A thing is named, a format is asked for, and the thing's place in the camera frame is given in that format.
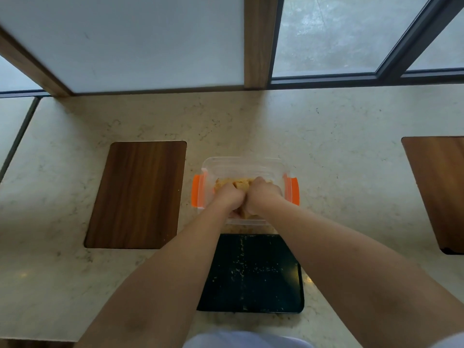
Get person's left hand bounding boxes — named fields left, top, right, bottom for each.
left=211, top=182, right=248, bottom=218

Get person's right hand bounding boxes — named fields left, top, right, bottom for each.
left=245, top=176, right=286, bottom=218

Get tan crumbly food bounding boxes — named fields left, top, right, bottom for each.
left=215, top=177, right=275, bottom=218

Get person's right forearm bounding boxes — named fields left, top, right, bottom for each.
left=250, top=194, right=464, bottom=348

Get person's left forearm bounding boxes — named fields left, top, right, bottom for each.
left=74, top=199, right=243, bottom=348

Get clear container with orange clips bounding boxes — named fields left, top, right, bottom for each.
left=191, top=156, right=301, bottom=236

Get scattered tan crumbs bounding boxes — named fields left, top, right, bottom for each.
left=217, top=237, right=290, bottom=312

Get black rectangular tray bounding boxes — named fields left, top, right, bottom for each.
left=196, top=233, right=305, bottom=315

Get dark wooden inlay panel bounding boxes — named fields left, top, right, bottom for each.
left=401, top=136, right=464, bottom=255
left=84, top=141, right=188, bottom=250

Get person's white shirt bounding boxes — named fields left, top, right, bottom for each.
left=182, top=329, right=464, bottom=348

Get white frosted panel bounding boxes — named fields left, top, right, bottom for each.
left=0, top=0, right=246, bottom=95

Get wooden trim board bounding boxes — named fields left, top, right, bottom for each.
left=0, top=24, right=75, bottom=98

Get wooden post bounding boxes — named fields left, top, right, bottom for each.
left=243, top=0, right=285, bottom=89

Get dark metal window frame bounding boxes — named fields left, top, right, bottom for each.
left=0, top=89, right=52, bottom=184
left=269, top=0, right=464, bottom=86

